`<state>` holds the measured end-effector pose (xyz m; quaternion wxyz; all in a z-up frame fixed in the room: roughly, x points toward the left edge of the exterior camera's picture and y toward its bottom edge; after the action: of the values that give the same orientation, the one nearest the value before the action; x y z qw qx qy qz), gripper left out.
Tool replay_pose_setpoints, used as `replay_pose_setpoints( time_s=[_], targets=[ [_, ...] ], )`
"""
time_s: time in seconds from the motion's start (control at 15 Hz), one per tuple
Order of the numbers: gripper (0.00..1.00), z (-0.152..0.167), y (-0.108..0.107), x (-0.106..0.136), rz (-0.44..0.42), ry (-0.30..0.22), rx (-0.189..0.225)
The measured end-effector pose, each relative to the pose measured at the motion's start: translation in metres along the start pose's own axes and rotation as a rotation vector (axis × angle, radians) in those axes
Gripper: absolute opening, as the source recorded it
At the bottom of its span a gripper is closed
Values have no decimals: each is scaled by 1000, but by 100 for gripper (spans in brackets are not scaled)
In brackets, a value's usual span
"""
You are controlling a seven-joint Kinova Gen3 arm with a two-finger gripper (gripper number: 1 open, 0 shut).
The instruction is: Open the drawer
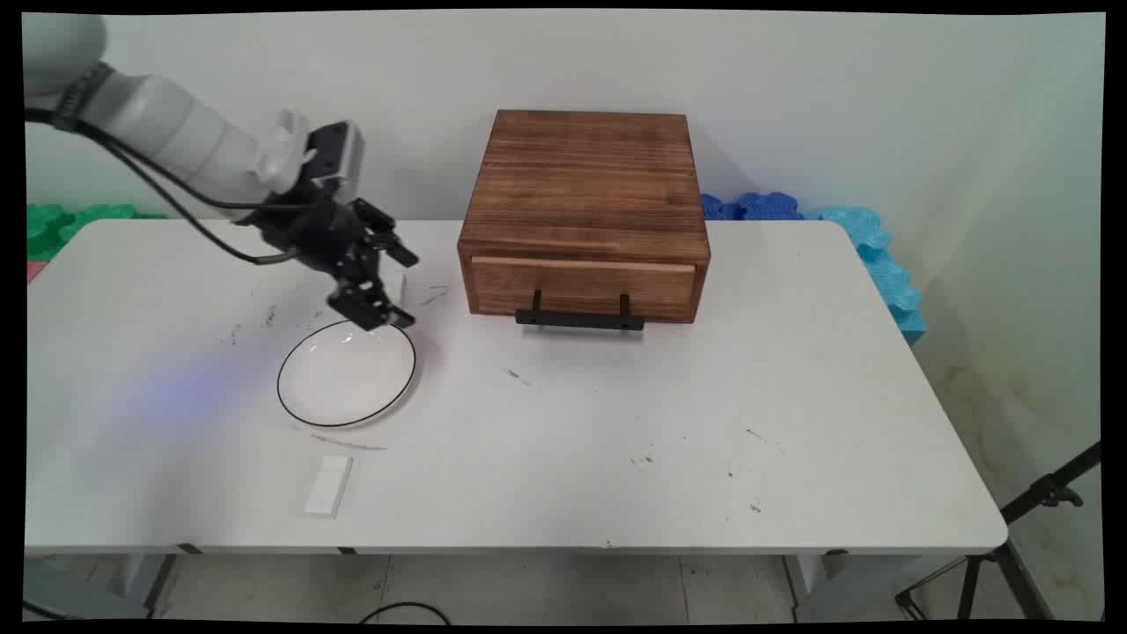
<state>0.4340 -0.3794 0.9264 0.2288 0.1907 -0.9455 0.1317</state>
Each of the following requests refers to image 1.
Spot cyan foam mat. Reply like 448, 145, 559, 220
801, 205, 928, 347

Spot black drawer handle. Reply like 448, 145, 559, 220
515, 289, 646, 333

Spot white bowl black rim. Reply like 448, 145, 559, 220
276, 319, 417, 429

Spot brown wooden cabinet box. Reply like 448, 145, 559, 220
458, 109, 711, 325

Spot black floor cable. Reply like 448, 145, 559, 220
359, 601, 452, 626

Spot black tripod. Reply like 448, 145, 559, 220
895, 440, 1103, 623

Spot green foam mat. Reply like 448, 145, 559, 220
26, 203, 166, 262

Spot black velcro cable strap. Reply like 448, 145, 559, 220
51, 62, 116, 133

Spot grey table leg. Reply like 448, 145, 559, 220
123, 554, 188, 619
782, 552, 848, 621

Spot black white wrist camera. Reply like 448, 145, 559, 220
306, 121, 365, 200

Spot wooden drawer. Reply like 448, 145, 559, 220
469, 254, 698, 316

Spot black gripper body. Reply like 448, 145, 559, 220
254, 188, 372, 276

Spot dark blue foam mat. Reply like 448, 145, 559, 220
699, 191, 805, 222

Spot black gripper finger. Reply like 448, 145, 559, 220
327, 251, 416, 333
351, 198, 420, 269

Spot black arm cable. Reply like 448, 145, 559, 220
79, 123, 305, 267
25, 107, 313, 212

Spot white rectangular block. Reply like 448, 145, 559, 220
304, 455, 354, 519

